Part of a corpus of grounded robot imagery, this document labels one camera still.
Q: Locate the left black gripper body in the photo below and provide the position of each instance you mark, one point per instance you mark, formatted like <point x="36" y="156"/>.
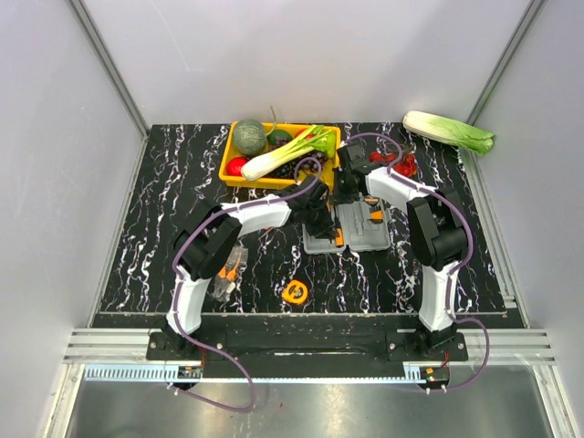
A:
<point x="322" y="221"/>

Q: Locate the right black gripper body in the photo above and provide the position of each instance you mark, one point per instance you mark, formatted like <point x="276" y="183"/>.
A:
<point x="345" y="192"/>

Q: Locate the orange black screwdriver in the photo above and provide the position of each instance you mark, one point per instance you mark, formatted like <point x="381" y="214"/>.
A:
<point x="375" y="209"/>
<point x="339" y="237"/>

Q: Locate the grey plastic tool case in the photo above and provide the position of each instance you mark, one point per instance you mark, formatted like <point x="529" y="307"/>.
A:
<point x="360" y="235"/>

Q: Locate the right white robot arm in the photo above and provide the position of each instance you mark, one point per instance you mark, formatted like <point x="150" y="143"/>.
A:
<point x="440" y="237"/>

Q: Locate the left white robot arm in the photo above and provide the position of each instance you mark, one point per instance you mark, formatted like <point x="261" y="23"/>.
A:
<point x="202" y="250"/>

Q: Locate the dark purple grape bunch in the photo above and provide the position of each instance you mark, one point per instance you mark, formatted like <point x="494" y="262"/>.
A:
<point x="307" y="163"/>

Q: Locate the white green leek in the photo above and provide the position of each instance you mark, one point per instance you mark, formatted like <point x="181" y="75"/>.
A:
<point x="324" y="140"/>

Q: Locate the red cherry bunch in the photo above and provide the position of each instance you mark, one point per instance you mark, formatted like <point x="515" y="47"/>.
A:
<point x="406" y="166"/>

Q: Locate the red tomato in tray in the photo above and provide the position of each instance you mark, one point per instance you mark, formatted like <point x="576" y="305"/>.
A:
<point x="305" y="134"/>

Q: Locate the yellow plastic tray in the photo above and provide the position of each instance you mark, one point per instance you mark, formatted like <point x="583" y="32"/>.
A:
<point x="270" y="182"/>

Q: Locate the green fruit in tray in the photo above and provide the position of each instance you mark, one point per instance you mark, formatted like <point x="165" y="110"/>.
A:
<point x="278" y="138"/>

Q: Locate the yellow tape measure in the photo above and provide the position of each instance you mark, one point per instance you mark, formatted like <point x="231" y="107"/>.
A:
<point x="295" y="292"/>

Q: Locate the red apple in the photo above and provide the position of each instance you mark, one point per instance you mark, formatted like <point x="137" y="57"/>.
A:
<point x="234" y="166"/>

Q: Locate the green cantaloupe melon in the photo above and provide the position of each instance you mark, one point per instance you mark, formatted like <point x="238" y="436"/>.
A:
<point x="249" y="137"/>

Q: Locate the napa cabbage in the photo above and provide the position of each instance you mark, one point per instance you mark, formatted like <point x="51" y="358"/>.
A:
<point x="450" y="132"/>

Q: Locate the orange pliers in bag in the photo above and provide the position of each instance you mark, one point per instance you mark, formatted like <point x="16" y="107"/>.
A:
<point x="226" y="280"/>

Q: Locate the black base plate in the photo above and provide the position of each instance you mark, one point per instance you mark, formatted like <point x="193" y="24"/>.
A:
<point x="305" y="346"/>

